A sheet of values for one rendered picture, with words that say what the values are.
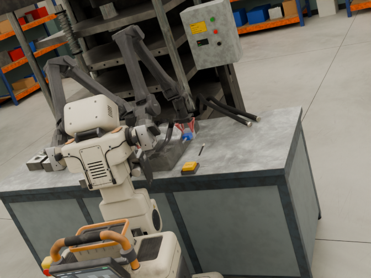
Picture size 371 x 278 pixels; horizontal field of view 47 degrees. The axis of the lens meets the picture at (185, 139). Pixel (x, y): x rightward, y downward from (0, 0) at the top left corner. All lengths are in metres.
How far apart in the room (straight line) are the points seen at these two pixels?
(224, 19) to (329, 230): 1.49
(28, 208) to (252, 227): 1.53
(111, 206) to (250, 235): 0.80
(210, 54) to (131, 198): 1.30
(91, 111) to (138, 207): 0.49
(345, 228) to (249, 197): 0.86
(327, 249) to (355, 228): 0.24
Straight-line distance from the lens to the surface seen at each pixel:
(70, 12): 4.00
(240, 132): 2.51
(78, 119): 1.89
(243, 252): 2.51
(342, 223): 2.96
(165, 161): 2.31
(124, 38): 2.00
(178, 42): 3.07
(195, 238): 2.55
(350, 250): 2.76
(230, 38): 2.85
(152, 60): 2.14
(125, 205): 2.01
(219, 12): 2.83
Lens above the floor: 1.82
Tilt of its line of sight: 23 degrees down
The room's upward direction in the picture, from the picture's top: 19 degrees counter-clockwise
